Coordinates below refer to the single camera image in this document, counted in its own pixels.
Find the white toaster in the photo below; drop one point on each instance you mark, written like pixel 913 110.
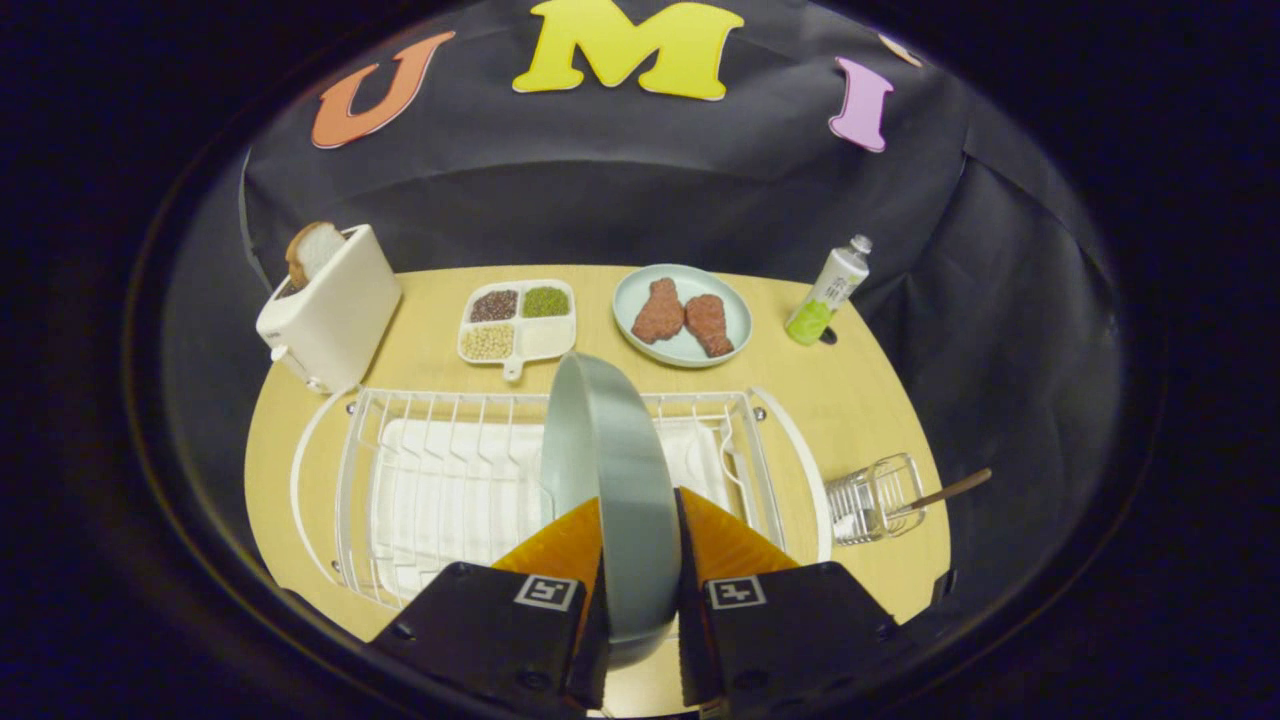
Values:
pixel 335 310

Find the black table clamp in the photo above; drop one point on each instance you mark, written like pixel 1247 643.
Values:
pixel 945 587

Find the toasted bread slice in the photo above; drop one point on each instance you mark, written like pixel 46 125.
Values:
pixel 318 250

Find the black backdrop cloth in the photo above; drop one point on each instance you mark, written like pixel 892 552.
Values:
pixel 600 200

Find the green tea bottle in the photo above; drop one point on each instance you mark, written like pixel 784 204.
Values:
pixel 825 295

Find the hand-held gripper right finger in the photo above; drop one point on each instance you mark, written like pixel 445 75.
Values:
pixel 690 650

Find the brown fried meat piece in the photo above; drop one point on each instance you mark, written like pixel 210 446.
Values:
pixel 660 312
pixel 708 325

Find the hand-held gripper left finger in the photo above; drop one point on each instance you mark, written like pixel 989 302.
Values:
pixel 596 660

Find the white divided bean tray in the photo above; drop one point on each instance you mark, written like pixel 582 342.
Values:
pixel 545 340

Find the pale blue serving dish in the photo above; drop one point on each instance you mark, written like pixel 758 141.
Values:
pixel 730 300

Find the pale green plate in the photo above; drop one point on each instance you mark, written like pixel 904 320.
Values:
pixel 620 480

